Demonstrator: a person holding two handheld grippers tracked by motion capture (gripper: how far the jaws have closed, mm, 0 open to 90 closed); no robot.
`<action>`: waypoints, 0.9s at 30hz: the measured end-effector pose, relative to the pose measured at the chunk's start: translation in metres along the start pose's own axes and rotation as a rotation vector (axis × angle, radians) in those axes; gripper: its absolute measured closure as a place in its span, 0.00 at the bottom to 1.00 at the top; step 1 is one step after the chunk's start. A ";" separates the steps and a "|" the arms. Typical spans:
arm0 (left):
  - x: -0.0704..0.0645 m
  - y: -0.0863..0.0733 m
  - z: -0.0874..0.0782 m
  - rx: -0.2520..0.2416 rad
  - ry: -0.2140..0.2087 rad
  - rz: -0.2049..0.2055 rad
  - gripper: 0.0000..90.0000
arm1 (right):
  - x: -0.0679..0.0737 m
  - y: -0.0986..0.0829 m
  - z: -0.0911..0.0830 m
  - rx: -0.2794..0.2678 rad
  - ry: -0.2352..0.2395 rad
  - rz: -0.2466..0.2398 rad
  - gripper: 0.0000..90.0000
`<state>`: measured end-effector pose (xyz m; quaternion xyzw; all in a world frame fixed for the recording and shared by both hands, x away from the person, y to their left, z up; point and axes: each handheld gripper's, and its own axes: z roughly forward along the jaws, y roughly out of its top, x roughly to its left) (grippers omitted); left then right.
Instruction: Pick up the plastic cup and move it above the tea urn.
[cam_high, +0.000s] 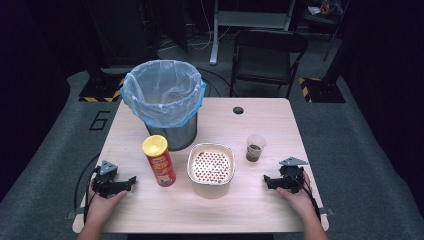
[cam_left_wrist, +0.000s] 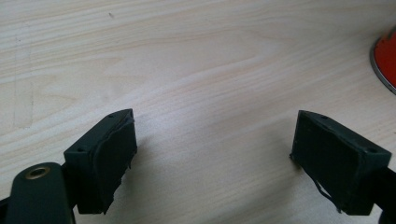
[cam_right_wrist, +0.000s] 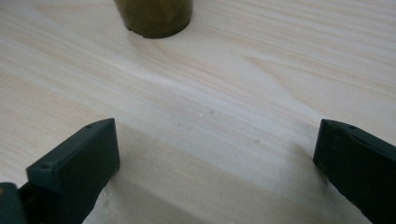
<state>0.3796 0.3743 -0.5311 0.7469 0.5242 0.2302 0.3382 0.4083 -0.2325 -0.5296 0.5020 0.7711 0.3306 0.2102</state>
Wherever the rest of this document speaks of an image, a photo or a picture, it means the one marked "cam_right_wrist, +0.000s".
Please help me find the metal mesh trash bin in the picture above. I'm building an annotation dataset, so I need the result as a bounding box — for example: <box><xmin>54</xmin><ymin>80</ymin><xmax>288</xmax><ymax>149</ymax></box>
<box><xmin>113</xmin><ymin>0</ymin><xmax>194</xmax><ymax>39</ymax></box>

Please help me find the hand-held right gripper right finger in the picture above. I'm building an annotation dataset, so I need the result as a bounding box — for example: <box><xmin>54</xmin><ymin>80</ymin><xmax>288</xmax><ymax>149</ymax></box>
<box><xmin>312</xmin><ymin>119</ymin><xmax>396</xmax><ymax>224</ymax></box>

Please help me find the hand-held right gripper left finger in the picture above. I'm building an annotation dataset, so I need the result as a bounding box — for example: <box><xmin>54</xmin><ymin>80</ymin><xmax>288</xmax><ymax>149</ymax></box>
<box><xmin>18</xmin><ymin>118</ymin><xmax>121</xmax><ymax>224</ymax></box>

